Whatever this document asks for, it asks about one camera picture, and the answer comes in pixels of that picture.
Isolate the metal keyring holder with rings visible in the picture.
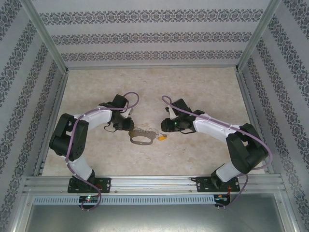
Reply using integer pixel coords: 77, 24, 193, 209
129, 126, 161, 146

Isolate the black mounting plate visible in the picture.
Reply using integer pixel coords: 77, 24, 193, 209
196, 176, 241, 193
67, 177, 112, 194

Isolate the small circuit board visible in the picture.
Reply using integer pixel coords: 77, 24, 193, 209
79, 195, 99, 203
214, 194, 230, 203

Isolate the grey sheet metal panel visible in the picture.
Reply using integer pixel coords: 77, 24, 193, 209
14, 193, 299, 232

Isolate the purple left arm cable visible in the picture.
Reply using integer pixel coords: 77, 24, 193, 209
65, 92, 140, 211

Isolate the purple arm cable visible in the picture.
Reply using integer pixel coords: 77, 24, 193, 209
65, 92, 140, 211
161, 95, 273, 209

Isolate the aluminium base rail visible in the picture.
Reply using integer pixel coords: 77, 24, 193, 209
24, 175, 283, 194

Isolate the white slotted cable duct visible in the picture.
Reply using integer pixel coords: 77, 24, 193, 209
32, 195, 216, 205

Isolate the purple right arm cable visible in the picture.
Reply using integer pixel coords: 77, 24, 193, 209
161, 95, 273, 209

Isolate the aluminium corner post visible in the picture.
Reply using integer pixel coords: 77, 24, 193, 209
235, 0, 282, 72
19, 0, 70, 73

